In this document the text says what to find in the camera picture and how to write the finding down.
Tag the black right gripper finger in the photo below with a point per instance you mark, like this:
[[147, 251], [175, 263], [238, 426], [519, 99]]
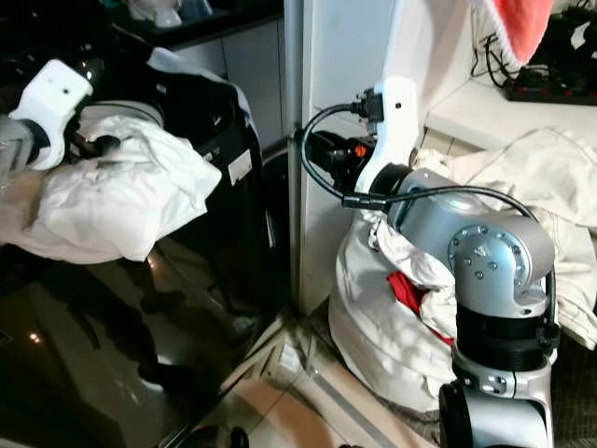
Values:
[[312, 147]]

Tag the white garment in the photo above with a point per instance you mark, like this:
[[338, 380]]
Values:
[[131, 201]]

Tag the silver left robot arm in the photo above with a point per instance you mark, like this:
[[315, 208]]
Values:
[[14, 149]]

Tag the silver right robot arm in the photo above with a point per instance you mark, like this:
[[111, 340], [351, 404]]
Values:
[[494, 261]]

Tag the black washing machine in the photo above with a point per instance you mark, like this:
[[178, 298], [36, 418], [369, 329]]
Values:
[[149, 327]]

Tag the white washer label sticker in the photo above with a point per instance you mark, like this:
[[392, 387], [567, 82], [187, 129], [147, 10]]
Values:
[[240, 167]]

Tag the white tall cabinet panel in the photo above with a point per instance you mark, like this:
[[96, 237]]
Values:
[[345, 65]]

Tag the white object on cabinet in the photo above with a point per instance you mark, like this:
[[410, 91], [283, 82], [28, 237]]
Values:
[[163, 9]]

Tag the red garment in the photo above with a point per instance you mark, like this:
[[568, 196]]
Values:
[[409, 294]]

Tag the white laundry bag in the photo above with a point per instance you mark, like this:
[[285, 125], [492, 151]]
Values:
[[373, 317]]

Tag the black power strip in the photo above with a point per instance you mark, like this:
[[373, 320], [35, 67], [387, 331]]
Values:
[[550, 90]]

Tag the red fluffy towel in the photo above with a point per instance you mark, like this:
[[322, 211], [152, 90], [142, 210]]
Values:
[[522, 28]]

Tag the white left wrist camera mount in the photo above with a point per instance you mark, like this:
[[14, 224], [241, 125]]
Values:
[[56, 98]]

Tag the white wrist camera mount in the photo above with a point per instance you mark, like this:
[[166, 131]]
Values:
[[394, 121], [56, 98]]

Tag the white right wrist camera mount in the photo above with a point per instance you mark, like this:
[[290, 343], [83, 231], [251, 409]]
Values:
[[394, 121]]

